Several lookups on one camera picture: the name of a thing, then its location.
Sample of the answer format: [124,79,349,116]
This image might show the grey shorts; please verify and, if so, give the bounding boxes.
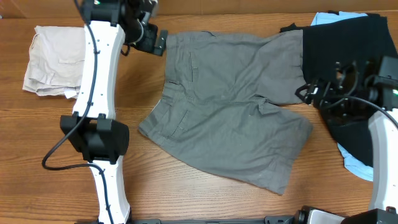
[139,30,313,194]

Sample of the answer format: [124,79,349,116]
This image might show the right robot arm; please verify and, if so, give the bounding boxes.
[289,56,397,224]

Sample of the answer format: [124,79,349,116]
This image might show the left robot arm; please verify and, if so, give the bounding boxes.
[60,0,168,223]

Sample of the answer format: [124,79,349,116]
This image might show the black garment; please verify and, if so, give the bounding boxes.
[279,12,398,167]

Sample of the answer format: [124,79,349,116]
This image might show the folded beige shorts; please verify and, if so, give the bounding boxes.
[22,26,85,98]

